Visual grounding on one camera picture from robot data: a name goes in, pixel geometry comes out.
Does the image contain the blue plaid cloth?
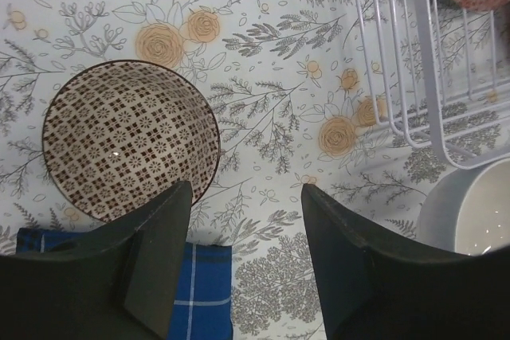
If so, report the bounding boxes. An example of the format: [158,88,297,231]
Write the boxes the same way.
[15,227,233,340]

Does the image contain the floral table mat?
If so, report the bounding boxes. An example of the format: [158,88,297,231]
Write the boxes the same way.
[1,0,450,339]

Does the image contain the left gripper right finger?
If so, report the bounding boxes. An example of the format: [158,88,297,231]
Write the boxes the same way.
[301,184,509,339]

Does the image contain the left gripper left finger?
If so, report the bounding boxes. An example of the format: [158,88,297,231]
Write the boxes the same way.
[1,182,192,339]

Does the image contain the brown patterned small bowl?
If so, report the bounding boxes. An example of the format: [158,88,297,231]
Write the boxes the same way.
[42,60,221,222]

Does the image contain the white wire dish rack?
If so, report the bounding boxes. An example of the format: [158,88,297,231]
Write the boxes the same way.
[355,0,509,170]

